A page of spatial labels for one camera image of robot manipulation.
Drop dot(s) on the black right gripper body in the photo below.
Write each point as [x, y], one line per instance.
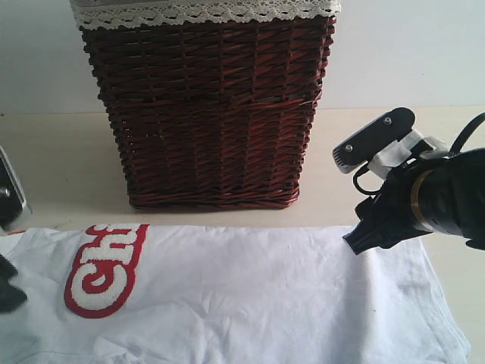
[391, 208]

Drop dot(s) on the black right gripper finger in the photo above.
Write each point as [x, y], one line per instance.
[364, 236]

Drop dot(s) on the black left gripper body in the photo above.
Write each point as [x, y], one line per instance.
[12, 297]

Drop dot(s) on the white t-shirt red lettering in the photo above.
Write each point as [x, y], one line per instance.
[137, 293]

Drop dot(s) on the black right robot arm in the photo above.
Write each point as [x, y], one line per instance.
[442, 195]

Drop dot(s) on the brown wicker basket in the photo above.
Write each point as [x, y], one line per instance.
[212, 115]

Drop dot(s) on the cream lace basket liner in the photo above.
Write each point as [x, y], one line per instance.
[111, 15]

